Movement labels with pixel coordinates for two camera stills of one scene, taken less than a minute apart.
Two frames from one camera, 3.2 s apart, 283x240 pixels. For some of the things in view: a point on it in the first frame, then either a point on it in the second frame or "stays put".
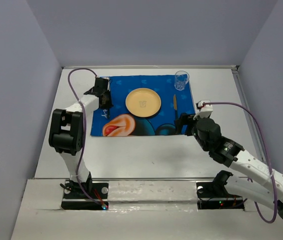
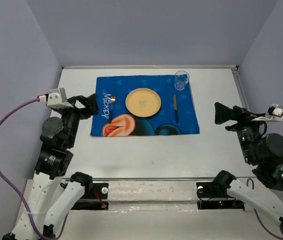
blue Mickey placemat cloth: (117, 120) stays put
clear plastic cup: (181, 78) stays put
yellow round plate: (143, 102) stays put
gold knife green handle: (175, 106) stays put
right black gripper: (185, 118) → (222, 112)
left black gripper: (109, 103) → (91, 102)
